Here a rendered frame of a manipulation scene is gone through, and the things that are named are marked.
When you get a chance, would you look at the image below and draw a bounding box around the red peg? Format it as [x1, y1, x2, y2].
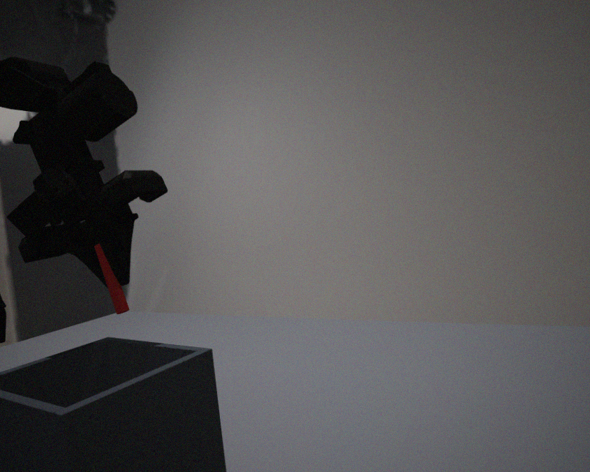
[94, 244, 129, 314]

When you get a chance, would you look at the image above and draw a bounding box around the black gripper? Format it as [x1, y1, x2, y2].
[18, 150, 168, 287]

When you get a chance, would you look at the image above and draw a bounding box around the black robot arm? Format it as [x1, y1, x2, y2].
[0, 57, 138, 239]

